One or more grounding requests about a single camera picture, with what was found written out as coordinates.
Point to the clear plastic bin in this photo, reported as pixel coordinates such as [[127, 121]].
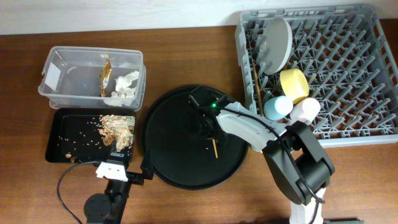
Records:
[[79, 81]]

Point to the white label on bin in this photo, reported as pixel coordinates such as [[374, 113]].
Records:
[[52, 76]]

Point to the yellow bowl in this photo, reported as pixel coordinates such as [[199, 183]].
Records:
[[294, 84]]

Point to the round black serving tray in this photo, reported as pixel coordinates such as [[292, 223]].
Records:
[[180, 156]]

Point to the pink cup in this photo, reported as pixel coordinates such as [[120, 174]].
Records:
[[305, 111]]

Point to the food scraps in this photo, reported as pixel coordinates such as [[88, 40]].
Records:
[[117, 129]]

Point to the light blue plastic cup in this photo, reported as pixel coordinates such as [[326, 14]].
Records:
[[278, 107]]

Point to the white tissue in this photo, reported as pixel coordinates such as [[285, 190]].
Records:
[[124, 92]]

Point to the grey dishwasher rack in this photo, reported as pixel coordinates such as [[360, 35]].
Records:
[[346, 59]]

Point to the grey round plate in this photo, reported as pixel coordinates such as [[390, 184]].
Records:
[[276, 45]]

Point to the black rectangular tray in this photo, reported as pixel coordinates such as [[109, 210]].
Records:
[[75, 135]]

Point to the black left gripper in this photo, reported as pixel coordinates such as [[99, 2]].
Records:
[[138, 178]]

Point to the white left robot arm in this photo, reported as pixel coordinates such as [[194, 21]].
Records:
[[109, 206]]

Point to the gold brown snack wrapper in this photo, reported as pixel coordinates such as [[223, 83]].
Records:
[[104, 77]]

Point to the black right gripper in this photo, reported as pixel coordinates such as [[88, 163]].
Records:
[[206, 135]]

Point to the dark object at bottom edge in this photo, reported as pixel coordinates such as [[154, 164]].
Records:
[[343, 222]]

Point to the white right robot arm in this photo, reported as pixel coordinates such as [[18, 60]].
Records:
[[298, 163]]

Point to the wooden chopstick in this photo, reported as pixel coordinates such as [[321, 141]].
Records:
[[215, 148], [258, 91]]

